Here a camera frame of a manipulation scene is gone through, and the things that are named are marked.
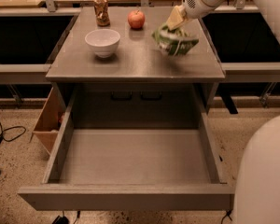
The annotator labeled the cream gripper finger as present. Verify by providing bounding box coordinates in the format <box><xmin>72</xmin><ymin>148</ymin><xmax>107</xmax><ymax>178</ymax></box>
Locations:
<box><xmin>166</xmin><ymin>5</ymin><xmax>189</xmax><ymax>31</ymax></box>

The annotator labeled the green jalapeno chip bag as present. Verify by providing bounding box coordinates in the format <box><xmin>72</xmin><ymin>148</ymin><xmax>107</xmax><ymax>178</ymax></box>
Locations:
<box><xmin>152</xmin><ymin>23</ymin><xmax>199</xmax><ymax>56</ymax></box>

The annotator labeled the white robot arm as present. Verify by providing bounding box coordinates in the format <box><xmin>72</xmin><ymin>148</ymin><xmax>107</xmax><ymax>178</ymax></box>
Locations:
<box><xmin>167</xmin><ymin>0</ymin><xmax>280</xmax><ymax>224</ymax></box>

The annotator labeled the grey cabinet counter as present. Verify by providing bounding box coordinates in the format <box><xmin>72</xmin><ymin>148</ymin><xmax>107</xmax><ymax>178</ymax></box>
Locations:
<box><xmin>45</xmin><ymin>6</ymin><xmax>226</xmax><ymax>115</ymax></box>

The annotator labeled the open grey top drawer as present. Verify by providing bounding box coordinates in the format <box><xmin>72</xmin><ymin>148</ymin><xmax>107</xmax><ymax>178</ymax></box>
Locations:
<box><xmin>19</xmin><ymin>86</ymin><xmax>234</xmax><ymax>211</ymax></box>

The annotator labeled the red apple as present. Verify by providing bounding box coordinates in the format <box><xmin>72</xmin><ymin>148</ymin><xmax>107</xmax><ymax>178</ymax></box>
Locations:
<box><xmin>128</xmin><ymin>10</ymin><xmax>146</xmax><ymax>29</ymax></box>

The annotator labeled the crushed gold soda can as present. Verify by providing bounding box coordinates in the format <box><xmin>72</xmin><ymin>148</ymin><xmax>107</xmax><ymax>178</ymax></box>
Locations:
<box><xmin>94</xmin><ymin>0</ymin><xmax>110</xmax><ymax>26</ymax></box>

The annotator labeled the white ceramic bowl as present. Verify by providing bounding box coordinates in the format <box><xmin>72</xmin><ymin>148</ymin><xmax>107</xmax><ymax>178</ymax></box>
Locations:
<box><xmin>85</xmin><ymin>29</ymin><xmax>120</xmax><ymax>58</ymax></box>

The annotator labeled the cardboard box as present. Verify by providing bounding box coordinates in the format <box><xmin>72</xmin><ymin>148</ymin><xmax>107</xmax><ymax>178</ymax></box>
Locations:
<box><xmin>33</xmin><ymin>88</ymin><xmax>65</xmax><ymax>154</ymax></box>

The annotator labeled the left metal rail frame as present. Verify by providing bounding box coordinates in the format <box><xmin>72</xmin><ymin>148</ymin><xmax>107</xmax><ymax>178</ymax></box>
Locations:
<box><xmin>0</xmin><ymin>8</ymin><xmax>80</xmax><ymax>84</ymax></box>

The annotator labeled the black floor cable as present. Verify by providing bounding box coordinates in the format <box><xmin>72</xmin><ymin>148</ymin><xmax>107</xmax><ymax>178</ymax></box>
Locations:
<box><xmin>0</xmin><ymin>108</ymin><xmax>27</xmax><ymax>152</ymax></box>

